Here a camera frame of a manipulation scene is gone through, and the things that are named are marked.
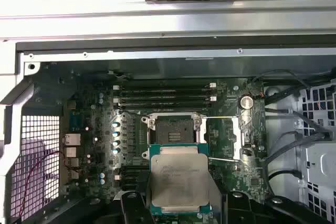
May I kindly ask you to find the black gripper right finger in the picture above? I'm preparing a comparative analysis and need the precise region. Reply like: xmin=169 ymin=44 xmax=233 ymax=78
xmin=225 ymin=189 xmax=331 ymax=224

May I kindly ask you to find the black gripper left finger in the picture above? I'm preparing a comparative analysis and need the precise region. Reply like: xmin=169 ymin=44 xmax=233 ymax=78
xmin=111 ymin=191 xmax=149 ymax=224

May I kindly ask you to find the metal locking lever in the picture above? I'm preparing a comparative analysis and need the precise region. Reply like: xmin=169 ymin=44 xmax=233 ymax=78
xmin=116 ymin=107 xmax=144 ymax=117
xmin=208 ymin=156 xmax=241 ymax=163

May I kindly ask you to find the silver green CPU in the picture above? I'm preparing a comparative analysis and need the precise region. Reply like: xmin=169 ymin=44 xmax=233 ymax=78
xmin=147 ymin=143 xmax=214 ymax=216

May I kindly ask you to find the metal socket cover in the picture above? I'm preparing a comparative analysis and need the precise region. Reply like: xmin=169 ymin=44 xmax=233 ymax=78
xmin=194 ymin=113 xmax=255 ymax=163

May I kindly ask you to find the black RAM slot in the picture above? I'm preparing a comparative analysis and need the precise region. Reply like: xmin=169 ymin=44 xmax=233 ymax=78
xmin=112 ymin=89 xmax=218 ymax=96
xmin=123 ymin=184 xmax=149 ymax=192
xmin=112 ymin=95 xmax=218 ymax=103
xmin=123 ymin=178 xmax=149 ymax=185
xmin=123 ymin=166 xmax=149 ymax=173
xmin=112 ymin=83 xmax=218 ymax=90
xmin=112 ymin=102 xmax=218 ymax=109
xmin=114 ymin=172 xmax=149 ymax=179

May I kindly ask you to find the CPU socket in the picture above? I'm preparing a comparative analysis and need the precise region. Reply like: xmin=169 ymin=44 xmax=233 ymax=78
xmin=141 ymin=112 xmax=208 ymax=163

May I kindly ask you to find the green motherboard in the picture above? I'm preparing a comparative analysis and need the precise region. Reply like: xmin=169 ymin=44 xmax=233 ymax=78
xmin=34 ymin=61 xmax=269 ymax=224

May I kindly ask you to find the silver drive cage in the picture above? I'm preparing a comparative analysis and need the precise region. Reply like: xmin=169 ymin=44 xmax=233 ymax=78
xmin=264 ymin=77 xmax=336 ymax=224

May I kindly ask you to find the silver coin battery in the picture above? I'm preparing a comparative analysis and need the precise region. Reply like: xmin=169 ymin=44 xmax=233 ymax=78
xmin=238 ymin=94 xmax=255 ymax=111

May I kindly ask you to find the black silver PC case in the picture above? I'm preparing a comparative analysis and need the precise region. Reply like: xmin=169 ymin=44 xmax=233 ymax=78
xmin=0 ymin=39 xmax=336 ymax=224

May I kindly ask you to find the thick black wire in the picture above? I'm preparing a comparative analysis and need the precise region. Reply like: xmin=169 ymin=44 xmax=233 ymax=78
xmin=267 ymin=168 xmax=302 ymax=184

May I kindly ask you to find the thin red wire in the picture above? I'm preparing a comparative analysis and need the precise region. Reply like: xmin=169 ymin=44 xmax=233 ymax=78
xmin=18 ymin=150 xmax=64 ymax=221

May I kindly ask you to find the grey flat wire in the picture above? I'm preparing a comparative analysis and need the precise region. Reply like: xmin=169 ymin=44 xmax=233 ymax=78
xmin=264 ymin=107 xmax=332 ymax=141

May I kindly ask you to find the thin black wire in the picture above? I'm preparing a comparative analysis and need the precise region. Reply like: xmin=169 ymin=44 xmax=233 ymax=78
xmin=251 ymin=69 xmax=313 ymax=91

